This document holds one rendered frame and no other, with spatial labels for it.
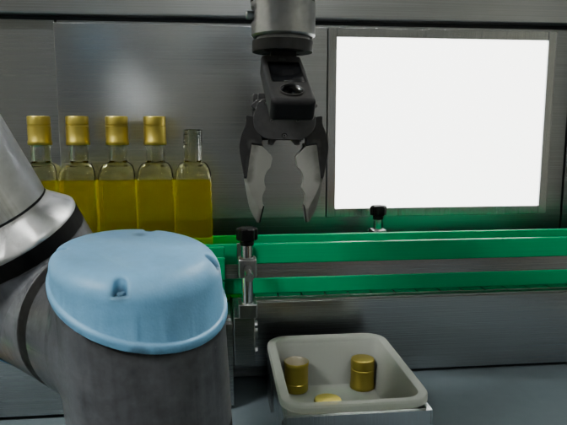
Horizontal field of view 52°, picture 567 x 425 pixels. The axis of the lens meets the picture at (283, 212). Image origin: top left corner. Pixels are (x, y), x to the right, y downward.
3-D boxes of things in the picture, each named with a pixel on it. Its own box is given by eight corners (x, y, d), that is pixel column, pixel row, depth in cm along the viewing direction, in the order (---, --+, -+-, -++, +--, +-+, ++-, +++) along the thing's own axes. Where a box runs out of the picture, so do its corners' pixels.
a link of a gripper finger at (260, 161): (257, 217, 75) (274, 146, 74) (261, 223, 69) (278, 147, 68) (234, 212, 74) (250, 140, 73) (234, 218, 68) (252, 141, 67)
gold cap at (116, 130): (131, 144, 93) (129, 116, 92) (127, 145, 90) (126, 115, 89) (107, 144, 93) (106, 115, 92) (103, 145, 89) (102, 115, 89)
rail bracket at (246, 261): (253, 293, 92) (253, 215, 91) (261, 330, 76) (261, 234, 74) (234, 294, 92) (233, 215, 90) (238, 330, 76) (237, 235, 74)
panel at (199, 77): (537, 211, 116) (548, 34, 111) (546, 213, 113) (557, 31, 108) (67, 218, 106) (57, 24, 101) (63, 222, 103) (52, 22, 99)
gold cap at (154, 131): (167, 144, 93) (166, 116, 93) (165, 144, 90) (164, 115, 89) (144, 144, 93) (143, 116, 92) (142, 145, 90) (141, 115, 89)
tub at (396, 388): (380, 385, 89) (380, 330, 88) (433, 470, 67) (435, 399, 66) (266, 391, 87) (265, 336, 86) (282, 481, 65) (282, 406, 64)
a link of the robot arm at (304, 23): (320, -3, 65) (246, -6, 64) (319, 39, 66) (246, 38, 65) (310, 10, 72) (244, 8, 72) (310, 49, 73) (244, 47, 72)
